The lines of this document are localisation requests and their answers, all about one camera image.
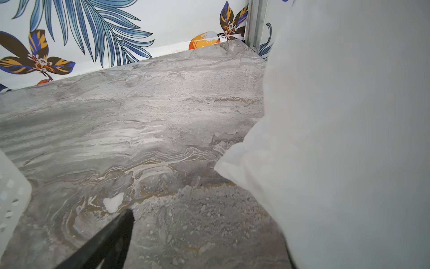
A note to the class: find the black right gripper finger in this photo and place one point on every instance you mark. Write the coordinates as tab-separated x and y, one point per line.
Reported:
107	249

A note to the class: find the white printed plastic bag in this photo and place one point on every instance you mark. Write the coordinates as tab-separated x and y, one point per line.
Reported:
341	158

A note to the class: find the white perforated plastic basket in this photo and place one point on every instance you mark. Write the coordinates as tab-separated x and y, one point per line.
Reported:
15	197

